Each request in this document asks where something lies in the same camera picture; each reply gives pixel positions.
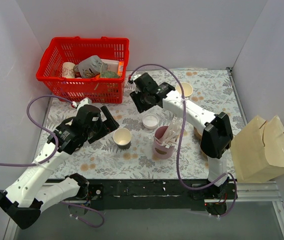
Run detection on red plastic shopping basket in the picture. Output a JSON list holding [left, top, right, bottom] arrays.
[[36, 36, 129, 104]]

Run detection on white printed cup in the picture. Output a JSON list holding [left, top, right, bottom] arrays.
[[61, 62, 75, 79]]

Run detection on cream paper bag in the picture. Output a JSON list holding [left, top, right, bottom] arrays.
[[231, 115, 284, 184]]

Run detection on grey crumpled snack bag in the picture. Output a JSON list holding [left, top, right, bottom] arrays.
[[78, 55, 103, 79]]

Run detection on floral patterned table mat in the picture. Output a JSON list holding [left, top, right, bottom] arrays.
[[51, 69, 245, 180]]

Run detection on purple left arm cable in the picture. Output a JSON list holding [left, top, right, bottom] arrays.
[[0, 95, 105, 228]]

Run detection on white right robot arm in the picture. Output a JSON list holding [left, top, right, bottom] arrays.
[[128, 73, 234, 199]]

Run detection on brown cardboard cup carrier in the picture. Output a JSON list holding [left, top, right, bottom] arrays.
[[193, 127, 202, 139]]

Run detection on aluminium frame rail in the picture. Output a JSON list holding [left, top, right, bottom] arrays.
[[4, 181, 284, 240]]

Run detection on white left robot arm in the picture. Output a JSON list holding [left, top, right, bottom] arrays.
[[0, 103, 119, 230]]

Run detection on orange and white package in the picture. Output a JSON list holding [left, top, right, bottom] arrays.
[[101, 58, 124, 77]]

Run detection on pink straw holder cup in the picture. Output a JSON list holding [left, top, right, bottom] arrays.
[[152, 125, 175, 160]]

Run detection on white wrapped straws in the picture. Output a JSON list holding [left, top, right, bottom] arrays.
[[159, 117, 183, 146]]

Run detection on white plastic cup lids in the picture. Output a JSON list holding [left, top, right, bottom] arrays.
[[142, 113, 159, 130]]

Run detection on green round item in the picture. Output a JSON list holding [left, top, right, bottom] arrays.
[[100, 70, 120, 79]]

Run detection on black single paper cup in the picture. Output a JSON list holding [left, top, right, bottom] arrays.
[[113, 128, 132, 150]]

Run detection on stack of paper cups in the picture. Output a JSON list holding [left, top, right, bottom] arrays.
[[175, 82, 193, 98]]

